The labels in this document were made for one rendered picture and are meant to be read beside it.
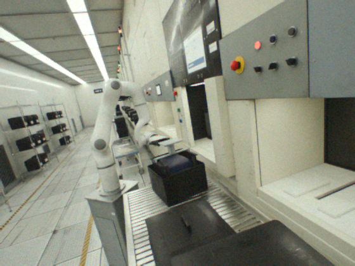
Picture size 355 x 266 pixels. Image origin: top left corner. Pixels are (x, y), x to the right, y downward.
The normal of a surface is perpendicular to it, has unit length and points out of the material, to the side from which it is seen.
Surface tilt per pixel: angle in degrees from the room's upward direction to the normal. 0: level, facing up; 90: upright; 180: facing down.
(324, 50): 90
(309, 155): 90
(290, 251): 0
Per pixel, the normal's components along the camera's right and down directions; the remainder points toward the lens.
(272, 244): -0.17, -0.96
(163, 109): 0.32, 0.17
